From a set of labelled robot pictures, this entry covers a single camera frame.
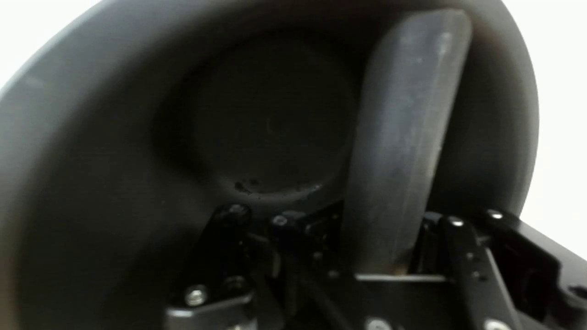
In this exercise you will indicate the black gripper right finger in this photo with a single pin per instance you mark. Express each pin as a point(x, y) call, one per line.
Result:
point(505, 274)

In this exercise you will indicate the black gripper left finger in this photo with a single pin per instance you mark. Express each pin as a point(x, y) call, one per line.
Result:
point(259, 276)

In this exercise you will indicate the black plastic cup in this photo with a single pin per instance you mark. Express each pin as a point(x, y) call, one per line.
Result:
point(123, 134)

